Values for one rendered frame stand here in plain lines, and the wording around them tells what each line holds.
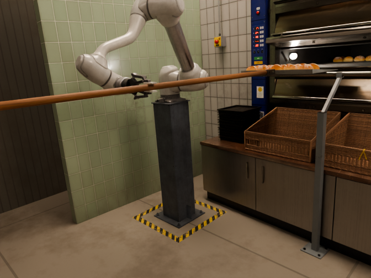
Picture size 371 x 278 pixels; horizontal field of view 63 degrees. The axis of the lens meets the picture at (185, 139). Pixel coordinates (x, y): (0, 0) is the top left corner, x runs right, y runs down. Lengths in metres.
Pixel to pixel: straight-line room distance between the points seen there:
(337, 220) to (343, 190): 0.22
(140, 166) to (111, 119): 0.57
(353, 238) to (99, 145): 2.02
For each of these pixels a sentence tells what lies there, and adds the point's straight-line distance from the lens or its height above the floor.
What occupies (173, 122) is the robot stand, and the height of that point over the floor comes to 0.85.
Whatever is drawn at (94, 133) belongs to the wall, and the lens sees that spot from 2.68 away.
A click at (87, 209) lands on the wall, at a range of 2.83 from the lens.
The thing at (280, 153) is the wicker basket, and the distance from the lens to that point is 2.29.
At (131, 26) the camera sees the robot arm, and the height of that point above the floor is 1.52.
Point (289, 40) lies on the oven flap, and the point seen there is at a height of 1.40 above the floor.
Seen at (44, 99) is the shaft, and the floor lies 1.20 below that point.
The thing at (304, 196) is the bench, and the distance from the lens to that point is 2.24.
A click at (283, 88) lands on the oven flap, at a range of 2.77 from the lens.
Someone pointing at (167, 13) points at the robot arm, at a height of 1.58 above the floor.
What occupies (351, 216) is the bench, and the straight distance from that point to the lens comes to 2.15.
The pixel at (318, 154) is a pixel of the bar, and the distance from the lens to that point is 2.03.
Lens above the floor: 1.31
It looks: 15 degrees down
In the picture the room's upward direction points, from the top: 4 degrees counter-clockwise
